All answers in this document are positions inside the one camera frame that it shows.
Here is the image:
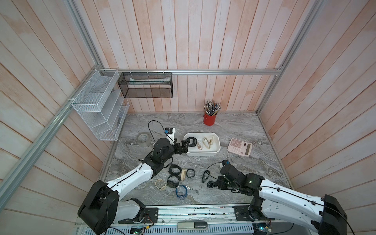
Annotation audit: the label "black round face watch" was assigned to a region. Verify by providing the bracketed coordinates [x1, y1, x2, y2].
[207, 181, 218, 189]

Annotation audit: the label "white storage box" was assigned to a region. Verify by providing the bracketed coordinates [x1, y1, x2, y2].
[184, 132, 221, 156]

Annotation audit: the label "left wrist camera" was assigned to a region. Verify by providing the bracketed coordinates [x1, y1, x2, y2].
[165, 127, 176, 145]

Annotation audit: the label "cream band watch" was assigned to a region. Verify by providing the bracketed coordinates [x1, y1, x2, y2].
[155, 179, 167, 191]

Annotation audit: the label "grey remote device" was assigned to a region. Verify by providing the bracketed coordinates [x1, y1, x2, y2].
[177, 221, 209, 231]

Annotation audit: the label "gold beige watch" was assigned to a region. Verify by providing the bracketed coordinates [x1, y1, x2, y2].
[203, 137, 212, 149]

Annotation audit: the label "black mesh basket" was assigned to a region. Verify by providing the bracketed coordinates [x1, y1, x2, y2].
[117, 72, 173, 99]

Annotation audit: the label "pens in cup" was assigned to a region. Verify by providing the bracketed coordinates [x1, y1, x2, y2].
[204, 100, 221, 116]

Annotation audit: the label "black strap watch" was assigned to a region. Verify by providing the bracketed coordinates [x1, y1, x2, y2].
[202, 170, 210, 184]

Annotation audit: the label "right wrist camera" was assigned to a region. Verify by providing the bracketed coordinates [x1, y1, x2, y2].
[220, 160, 230, 168]

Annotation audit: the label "rose gold small watch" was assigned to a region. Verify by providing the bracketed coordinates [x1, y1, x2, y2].
[197, 140, 203, 150]

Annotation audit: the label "clear tape roll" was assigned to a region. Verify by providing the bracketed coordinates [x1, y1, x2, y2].
[137, 132, 152, 147]

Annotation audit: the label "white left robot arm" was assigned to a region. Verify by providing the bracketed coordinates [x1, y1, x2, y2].
[77, 138, 191, 235]

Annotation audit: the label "red pen cup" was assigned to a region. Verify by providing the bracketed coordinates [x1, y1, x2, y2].
[203, 113, 216, 126]

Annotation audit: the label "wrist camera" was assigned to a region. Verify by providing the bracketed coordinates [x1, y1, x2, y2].
[165, 127, 176, 145]
[220, 160, 230, 168]

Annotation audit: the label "beige strap watch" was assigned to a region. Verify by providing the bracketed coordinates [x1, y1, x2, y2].
[181, 168, 188, 181]

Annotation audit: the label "black square smartwatch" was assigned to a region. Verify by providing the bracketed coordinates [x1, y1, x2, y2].
[186, 168, 195, 179]

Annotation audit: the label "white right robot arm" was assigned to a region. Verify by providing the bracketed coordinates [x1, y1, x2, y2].
[217, 162, 349, 235]

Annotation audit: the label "white wire mesh shelf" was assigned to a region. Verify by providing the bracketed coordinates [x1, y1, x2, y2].
[72, 69, 129, 141]

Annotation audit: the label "blue transparent watch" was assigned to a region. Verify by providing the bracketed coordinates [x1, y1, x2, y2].
[175, 185, 188, 200]

